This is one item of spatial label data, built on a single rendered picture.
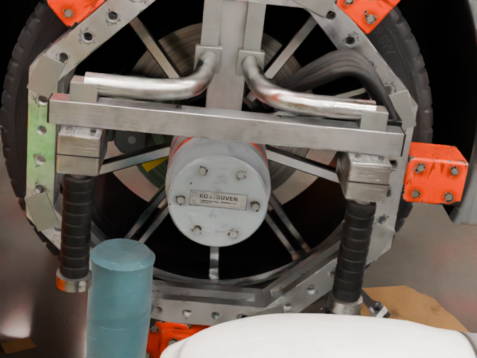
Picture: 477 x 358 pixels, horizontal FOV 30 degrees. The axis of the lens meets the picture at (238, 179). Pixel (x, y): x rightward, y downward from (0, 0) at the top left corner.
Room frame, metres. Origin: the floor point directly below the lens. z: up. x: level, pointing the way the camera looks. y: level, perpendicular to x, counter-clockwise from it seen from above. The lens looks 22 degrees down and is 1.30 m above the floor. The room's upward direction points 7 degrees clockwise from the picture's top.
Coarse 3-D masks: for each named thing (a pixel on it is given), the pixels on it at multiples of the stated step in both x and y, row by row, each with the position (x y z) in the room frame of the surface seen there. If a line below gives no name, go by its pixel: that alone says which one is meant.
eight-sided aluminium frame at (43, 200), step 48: (144, 0) 1.18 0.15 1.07; (240, 0) 1.19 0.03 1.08; (288, 0) 1.19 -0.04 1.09; (48, 48) 1.20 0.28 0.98; (96, 48) 1.17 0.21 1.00; (48, 96) 1.17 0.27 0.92; (48, 144) 1.17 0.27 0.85; (48, 192) 1.17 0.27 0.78; (96, 240) 1.22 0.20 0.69; (336, 240) 1.25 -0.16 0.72; (384, 240) 1.20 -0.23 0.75; (192, 288) 1.23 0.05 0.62; (240, 288) 1.24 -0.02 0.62; (288, 288) 1.20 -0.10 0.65
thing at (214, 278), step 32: (160, 64) 1.28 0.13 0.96; (352, 96) 1.30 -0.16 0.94; (128, 160) 1.28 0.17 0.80; (288, 160) 1.30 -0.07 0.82; (96, 192) 1.35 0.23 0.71; (128, 192) 1.47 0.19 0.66; (160, 192) 1.29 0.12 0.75; (320, 192) 1.45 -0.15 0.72; (96, 224) 1.26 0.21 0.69; (128, 224) 1.36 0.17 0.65; (160, 224) 1.43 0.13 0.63; (288, 224) 1.30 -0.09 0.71; (320, 224) 1.34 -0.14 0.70; (160, 256) 1.31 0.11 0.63; (192, 256) 1.34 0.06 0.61; (224, 256) 1.35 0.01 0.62; (256, 256) 1.34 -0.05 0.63; (288, 256) 1.30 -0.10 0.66
